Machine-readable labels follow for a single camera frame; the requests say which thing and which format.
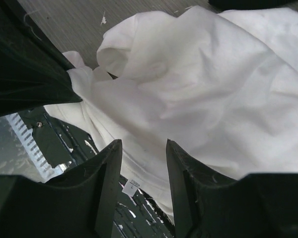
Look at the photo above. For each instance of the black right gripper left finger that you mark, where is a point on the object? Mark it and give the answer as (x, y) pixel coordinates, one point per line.
(79, 203)

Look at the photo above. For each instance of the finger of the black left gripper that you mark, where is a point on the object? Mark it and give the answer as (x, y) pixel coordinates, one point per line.
(33, 72)

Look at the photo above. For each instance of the black printed t-shirt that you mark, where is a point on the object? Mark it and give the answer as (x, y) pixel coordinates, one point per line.
(247, 4)

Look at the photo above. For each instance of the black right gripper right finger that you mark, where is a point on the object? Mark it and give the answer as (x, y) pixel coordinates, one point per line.
(207, 204)

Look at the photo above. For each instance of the white t-shirt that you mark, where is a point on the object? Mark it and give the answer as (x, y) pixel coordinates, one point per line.
(223, 86)

